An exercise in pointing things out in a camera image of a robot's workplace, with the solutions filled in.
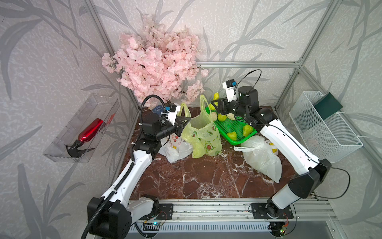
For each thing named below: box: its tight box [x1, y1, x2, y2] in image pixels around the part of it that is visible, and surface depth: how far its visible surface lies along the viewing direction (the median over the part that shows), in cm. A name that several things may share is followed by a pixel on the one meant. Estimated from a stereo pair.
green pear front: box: [226, 131, 238, 141], surface depth 99 cm
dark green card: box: [312, 91, 344, 120], surface depth 73 cm
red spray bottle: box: [64, 118, 104, 158], surface depth 63 cm
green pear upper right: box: [208, 92, 220, 111], surface depth 72 cm
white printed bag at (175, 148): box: [158, 133, 193, 164], surface depth 93 cm
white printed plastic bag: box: [233, 134, 283, 184], surface depth 82 cm
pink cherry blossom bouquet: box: [101, 15, 209, 108], surface depth 75 cm
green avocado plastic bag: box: [179, 94, 223, 159], surface depth 80 cm
